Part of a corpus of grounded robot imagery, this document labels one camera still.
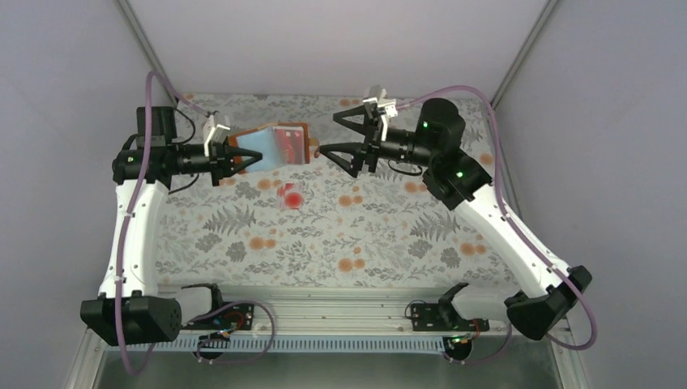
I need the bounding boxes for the left aluminium corner post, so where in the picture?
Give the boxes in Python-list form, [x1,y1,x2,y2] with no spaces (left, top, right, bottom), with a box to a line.
[114,0,169,79]

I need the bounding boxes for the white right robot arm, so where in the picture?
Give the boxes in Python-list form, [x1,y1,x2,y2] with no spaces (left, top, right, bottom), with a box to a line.
[319,98,592,340]

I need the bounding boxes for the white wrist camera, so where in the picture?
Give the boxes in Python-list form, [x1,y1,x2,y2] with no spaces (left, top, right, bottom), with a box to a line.
[203,111,231,157]
[362,85,398,130]

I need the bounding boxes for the brown leather card holder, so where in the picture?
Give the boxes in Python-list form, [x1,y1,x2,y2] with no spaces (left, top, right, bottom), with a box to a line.
[228,122,320,174]

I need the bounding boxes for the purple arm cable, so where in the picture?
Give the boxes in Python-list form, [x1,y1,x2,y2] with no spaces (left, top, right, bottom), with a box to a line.
[113,71,275,378]
[397,84,599,366]

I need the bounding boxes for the aluminium corner frame post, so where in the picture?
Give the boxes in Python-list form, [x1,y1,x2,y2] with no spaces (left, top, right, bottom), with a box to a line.
[491,0,560,109]

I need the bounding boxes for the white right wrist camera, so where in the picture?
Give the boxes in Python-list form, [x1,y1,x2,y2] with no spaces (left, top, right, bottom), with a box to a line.
[362,85,398,130]

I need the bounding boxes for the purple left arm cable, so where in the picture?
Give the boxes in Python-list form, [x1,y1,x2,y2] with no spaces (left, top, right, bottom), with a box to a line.
[113,71,275,378]

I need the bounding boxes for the grey red striped card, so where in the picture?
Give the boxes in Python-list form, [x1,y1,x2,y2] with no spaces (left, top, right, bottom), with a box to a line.
[274,126,306,165]

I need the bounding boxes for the blue slotted cable duct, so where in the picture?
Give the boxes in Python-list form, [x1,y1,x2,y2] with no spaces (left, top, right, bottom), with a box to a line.
[105,335,457,354]

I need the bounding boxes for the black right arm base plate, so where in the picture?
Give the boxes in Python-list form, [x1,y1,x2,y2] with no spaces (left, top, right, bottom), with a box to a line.
[404,300,490,332]

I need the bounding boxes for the aluminium mounting rail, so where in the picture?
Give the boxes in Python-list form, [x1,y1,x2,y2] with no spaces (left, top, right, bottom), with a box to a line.
[88,284,570,336]

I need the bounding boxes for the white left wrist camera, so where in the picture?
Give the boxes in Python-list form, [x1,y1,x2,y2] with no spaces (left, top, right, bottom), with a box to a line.
[203,111,231,157]

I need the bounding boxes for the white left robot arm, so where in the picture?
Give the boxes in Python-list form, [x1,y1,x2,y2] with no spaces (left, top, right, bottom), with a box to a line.
[80,106,262,347]

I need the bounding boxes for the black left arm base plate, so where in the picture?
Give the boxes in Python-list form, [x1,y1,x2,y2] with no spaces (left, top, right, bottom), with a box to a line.
[184,303,255,331]

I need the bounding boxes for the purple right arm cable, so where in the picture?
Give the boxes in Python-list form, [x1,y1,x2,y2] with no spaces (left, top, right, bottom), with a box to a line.
[397,84,599,366]

